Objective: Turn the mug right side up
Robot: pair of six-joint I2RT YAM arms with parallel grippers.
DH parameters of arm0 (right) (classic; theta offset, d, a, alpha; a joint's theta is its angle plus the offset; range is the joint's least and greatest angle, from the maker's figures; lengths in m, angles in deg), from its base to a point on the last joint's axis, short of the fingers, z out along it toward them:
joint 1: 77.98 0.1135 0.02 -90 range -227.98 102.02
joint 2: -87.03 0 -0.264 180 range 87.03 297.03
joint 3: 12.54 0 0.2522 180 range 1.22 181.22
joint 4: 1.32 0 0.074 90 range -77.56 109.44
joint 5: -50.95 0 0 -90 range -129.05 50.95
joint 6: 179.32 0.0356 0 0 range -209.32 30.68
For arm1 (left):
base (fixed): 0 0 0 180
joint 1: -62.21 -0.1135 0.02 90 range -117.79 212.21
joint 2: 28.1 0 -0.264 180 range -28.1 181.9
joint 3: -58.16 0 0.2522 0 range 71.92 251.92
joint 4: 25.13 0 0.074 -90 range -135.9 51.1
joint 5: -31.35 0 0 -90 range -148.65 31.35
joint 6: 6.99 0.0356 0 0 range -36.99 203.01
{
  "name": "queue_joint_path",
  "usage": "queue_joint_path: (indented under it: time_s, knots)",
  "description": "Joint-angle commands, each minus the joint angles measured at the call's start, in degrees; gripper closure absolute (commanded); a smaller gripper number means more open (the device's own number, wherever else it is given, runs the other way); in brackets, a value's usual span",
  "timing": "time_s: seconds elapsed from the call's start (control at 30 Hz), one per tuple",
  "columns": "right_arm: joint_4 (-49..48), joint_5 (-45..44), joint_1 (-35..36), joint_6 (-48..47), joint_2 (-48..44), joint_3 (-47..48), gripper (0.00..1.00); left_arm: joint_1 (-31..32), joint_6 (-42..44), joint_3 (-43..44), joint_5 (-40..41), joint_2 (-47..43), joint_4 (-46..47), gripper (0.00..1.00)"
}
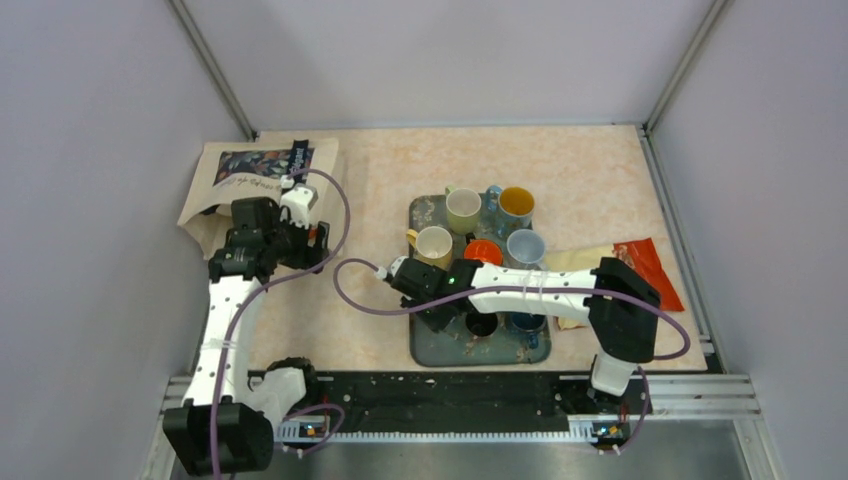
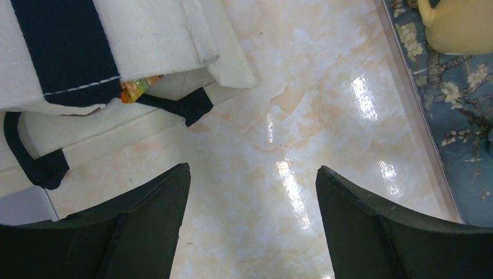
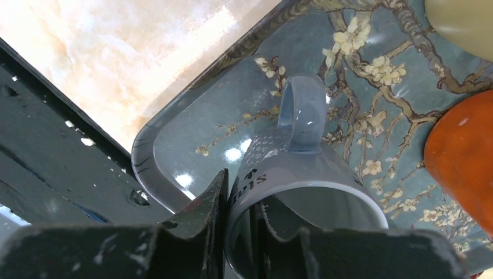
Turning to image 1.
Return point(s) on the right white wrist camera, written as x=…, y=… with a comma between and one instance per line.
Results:
x=386, y=274

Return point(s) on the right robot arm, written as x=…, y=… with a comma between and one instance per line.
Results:
x=612, y=299

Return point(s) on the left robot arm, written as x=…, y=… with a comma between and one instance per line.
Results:
x=232, y=318

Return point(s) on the beige canvas tote bag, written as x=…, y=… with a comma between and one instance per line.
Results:
x=227, y=172

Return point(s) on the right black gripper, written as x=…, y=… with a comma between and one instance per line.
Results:
x=436, y=324

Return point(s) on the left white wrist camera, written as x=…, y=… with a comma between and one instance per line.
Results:
x=296, y=203

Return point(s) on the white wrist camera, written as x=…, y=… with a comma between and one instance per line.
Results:
x=386, y=274
x=296, y=203

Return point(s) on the dark blue mug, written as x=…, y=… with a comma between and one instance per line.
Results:
x=528, y=325

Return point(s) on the aluminium frame rail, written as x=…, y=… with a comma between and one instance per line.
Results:
x=693, y=400

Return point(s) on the orange cream snack bag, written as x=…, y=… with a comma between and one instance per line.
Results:
x=640, y=255

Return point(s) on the light green mug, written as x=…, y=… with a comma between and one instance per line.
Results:
x=463, y=206

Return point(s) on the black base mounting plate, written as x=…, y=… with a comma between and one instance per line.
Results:
x=464, y=407

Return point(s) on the orange mug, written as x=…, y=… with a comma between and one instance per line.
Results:
x=482, y=249

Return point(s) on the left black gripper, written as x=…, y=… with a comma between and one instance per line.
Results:
x=308, y=255

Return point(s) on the light blue mug yellow inside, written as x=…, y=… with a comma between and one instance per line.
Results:
x=510, y=209

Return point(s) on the brown striped mug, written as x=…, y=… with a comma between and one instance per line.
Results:
x=481, y=325

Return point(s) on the pale grey mug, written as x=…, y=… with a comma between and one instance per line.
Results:
x=526, y=250

